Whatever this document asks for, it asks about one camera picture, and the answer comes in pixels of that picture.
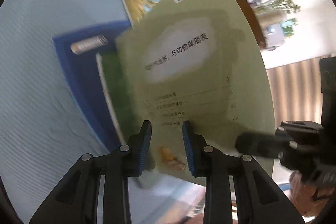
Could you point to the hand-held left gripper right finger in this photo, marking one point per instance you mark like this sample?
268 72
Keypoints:
189 153

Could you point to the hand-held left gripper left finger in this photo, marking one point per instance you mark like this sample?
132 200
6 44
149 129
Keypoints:
145 150

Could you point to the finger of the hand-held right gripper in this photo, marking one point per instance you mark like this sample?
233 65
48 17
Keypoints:
257 144
302 128

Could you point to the white and pale green booklet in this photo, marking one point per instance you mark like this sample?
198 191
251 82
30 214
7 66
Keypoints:
197 69

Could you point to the navy blue workbook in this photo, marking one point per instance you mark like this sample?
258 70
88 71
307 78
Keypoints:
78 82

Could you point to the person's right hand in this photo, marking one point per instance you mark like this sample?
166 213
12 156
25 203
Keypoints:
299 187

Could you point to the striped brown curtain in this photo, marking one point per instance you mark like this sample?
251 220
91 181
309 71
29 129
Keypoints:
294 95

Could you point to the bright green insect book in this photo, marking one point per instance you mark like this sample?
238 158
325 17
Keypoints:
115 87

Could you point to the light blue desk mat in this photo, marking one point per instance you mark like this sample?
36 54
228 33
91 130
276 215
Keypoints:
31 82

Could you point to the brown wooden cabinet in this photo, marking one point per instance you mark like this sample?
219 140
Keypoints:
244 3

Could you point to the white book with golden picture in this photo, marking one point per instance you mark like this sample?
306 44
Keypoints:
136 8

